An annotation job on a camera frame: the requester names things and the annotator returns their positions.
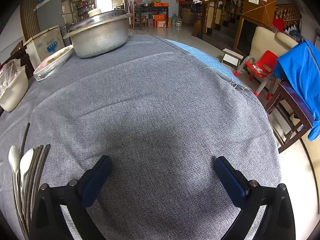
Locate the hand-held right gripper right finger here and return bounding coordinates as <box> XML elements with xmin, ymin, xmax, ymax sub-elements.
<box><xmin>213</xmin><ymin>156</ymin><xmax>296</xmax><ymax>240</ymax></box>

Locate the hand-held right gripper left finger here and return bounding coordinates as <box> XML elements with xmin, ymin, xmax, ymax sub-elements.
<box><xmin>29</xmin><ymin>155</ymin><xmax>113</xmax><ymax>240</ymax></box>

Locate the white spoon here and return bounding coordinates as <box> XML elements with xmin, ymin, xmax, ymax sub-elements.
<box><xmin>8</xmin><ymin>144</ymin><xmax>25</xmax><ymax>228</ymax></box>
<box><xmin>19</xmin><ymin>148</ymin><xmax>34</xmax><ymax>205</ymax></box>

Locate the dark wooden chair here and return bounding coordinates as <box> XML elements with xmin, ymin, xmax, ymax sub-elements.
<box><xmin>265</xmin><ymin>81</ymin><xmax>315</xmax><ymax>154</ymax></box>

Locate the white bowl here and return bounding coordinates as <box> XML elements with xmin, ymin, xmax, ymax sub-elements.
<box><xmin>0</xmin><ymin>65</ymin><xmax>29</xmax><ymax>112</ymax></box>

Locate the red child chair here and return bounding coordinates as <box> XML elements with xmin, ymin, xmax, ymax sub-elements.
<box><xmin>234</xmin><ymin>50</ymin><xmax>279</xmax><ymax>100</ymax></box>

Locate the plastic-wrapped plate of food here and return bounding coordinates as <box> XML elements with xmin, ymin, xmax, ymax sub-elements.
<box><xmin>33</xmin><ymin>45</ymin><xmax>74</xmax><ymax>81</ymax></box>

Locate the white step stool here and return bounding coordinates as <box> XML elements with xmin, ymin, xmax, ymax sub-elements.
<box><xmin>221</xmin><ymin>48</ymin><xmax>244</xmax><ymax>69</ymax></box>

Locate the blue jacket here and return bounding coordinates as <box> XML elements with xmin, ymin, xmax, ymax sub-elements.
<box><xmin>272</xmin><ymin>39</ymin><xmax>320</xmax><ymax>142</ymax></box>

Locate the blue tablecloth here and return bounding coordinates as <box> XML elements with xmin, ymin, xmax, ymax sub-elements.
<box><xmin>165</xmin><ymin>39</ymin><xmax>243</xmax><ymax>80</ymax></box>

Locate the clear plastic bag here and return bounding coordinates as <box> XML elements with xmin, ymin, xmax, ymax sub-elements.
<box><xmin>0</xmin><ymin>59</ymin><xmax>22</xmax><ymax>98</ymax></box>

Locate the cream sofa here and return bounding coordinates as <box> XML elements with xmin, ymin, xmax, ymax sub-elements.
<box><xmin>249</xmin><ymin>26</ymin><xmax>320</xmax><ymax>130</ymax></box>

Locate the aluminium pot with lid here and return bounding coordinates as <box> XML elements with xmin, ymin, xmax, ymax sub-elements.
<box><xmin>62</xmin><ymin>8</ymin><xmax>134</xmax><ymax>58</ymax></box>

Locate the white cardboard box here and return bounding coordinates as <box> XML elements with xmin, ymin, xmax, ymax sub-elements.
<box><xmin>25</xmin><ymin>25</ymin><xmax>63</xmax><ymax>68</ymax></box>

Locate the wooden dining chair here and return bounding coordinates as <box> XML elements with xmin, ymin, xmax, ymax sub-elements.
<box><xmin>129</xmin><ymin>1</ymin><xmax>148</xmax><ymax>29</ymax></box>

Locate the wooden stair railing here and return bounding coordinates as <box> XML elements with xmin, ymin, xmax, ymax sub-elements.
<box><xmin>192</xmin><ymin>0</ymin><xmax>247</xmax><ymax>37</ymax></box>

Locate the orange wooden pillar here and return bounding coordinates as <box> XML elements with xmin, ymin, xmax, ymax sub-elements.
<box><xmin>232</xmin><ymin>0</ymin><xmax>277</xmax><ymax>53</ymax></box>

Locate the grey fridge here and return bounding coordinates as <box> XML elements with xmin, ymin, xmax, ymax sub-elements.
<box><xmin>35</xmin><ymin>0</ymin><xmax>72</xmax><ymax>34</ymax></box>

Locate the tall orange box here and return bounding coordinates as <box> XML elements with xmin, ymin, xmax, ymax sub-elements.
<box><xmin>154</xmin><ymin>14</ymin><xmax>171</xmax><ymax>28</ymax></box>

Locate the glass display cabinet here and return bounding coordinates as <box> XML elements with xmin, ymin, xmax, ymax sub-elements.
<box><xmin>70</xmin><ymin>0</ymin><xmax>95</xmax><ymax>23</ymax></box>

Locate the wooden landing balustrade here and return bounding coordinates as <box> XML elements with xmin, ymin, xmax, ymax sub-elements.
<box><xmin>275</xmin><ymin>4</ymin><xmax>302</xmax><ymax>28</ymax></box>

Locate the wooden side table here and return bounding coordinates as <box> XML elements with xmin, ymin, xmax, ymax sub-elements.
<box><xmin>134</xmin><ymin>5</ymin><xmax>170</xmax><ymax>28</ymax></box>

